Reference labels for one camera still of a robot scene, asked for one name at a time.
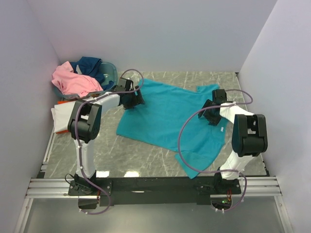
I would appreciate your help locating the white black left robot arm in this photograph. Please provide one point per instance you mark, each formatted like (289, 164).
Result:
(85, 120)

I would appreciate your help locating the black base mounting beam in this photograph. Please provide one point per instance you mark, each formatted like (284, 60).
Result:
(161, 190)

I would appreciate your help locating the blue plastic basket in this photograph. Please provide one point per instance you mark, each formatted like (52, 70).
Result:
(111, 78)

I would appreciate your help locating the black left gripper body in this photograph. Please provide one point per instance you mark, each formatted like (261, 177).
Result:
(129, 102)

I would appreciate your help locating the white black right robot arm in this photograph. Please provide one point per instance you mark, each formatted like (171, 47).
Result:
(249, 136)

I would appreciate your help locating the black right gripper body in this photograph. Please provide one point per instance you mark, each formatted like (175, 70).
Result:
(212, 117)

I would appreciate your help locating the teal t shirt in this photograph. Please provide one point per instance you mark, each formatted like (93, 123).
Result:
(166, 113)

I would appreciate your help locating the aluminium frame rail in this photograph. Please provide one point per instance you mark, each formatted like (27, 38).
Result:
(58, 188)

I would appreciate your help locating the folded white t shirt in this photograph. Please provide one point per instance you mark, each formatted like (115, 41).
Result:
(61, 115)

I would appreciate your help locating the pink t shirt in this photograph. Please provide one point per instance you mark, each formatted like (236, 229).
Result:
(70, 83)

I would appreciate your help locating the navy blue t shirt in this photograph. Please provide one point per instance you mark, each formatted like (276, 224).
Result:
(89, 66)

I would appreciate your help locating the folded orange t shirt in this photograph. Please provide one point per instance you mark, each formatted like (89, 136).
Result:
(60, 132)

